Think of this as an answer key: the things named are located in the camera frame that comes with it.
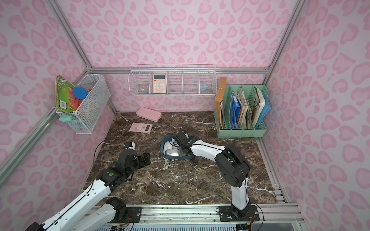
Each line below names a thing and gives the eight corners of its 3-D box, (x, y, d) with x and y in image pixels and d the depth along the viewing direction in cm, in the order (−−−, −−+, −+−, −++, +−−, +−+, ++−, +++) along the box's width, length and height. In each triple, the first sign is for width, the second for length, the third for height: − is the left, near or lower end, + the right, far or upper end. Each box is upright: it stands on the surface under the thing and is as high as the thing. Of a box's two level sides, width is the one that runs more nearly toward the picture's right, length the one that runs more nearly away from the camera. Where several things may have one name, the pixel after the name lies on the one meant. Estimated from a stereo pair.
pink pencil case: (134, 115, 120) (133, 114, 119) (141, 107, 127) (140, 105, 125) (157, 122, 115) (156, 121, 114) (163, 113, 122) (163, 111, 120)
